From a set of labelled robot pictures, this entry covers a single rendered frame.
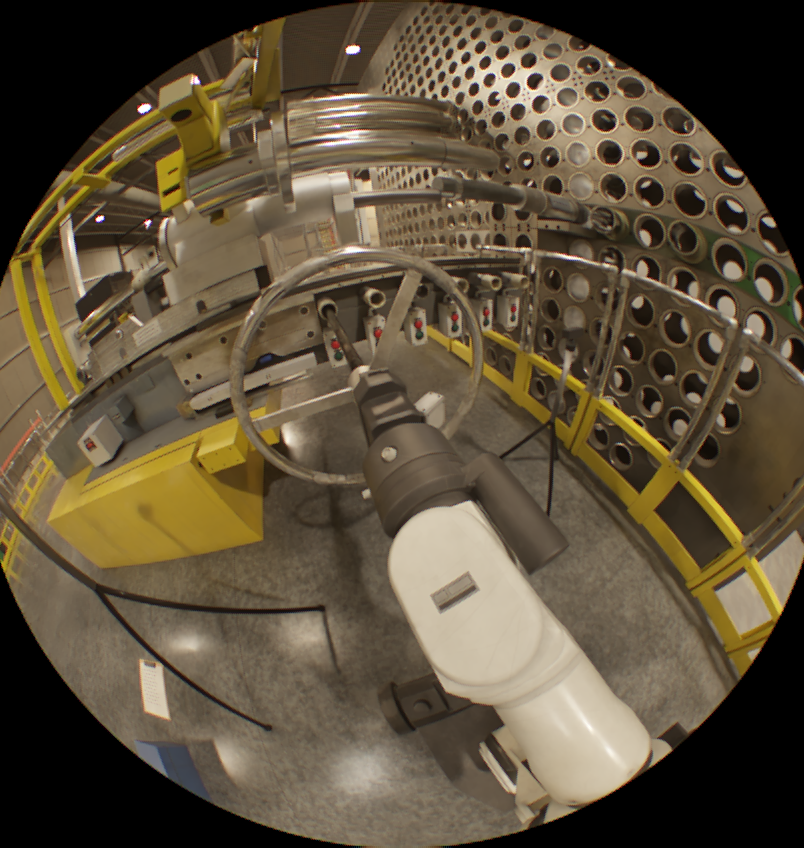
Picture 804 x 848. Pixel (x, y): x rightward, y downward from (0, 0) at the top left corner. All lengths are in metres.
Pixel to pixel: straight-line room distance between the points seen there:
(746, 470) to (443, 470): 2.07
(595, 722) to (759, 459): 2.00
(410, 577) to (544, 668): 0.09
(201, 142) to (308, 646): 1.75
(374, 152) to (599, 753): 1.14
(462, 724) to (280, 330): 1.50
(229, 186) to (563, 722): 1.07
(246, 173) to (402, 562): 0.93
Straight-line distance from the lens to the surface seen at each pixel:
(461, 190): 1.47
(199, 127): 1.03
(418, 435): 0.22
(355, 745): 1.16
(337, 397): 0.36
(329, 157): 0.95
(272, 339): 1.14
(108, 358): 1.63
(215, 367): 1.23
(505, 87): 3.26
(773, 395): 2.00
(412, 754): 1.14
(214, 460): 1.01
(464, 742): 0.94
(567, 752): 0.19
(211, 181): 0.95
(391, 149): 1.00
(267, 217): 1.20
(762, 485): 2.18
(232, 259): 1.07
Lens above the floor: 1.05
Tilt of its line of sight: 40 degrees down
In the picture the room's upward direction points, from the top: 8 degrees counter-clockwise
